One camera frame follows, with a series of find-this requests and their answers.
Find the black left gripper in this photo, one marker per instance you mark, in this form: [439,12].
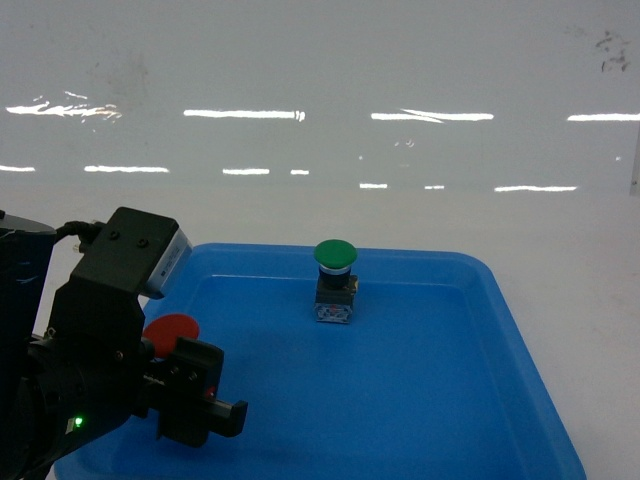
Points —
[94,370]

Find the red mushroom push button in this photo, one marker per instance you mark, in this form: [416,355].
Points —
[164,331]

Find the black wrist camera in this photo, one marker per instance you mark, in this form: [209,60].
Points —
[136,252]

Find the white glossy board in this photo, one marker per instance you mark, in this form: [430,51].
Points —
[434,96]

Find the green mushroom push button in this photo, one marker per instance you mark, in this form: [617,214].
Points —
[336,285]

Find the blue plastic tray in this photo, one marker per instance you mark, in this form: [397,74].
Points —
[430,379]

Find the dark blue left robot arm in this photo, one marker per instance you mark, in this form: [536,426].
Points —
[36,261]

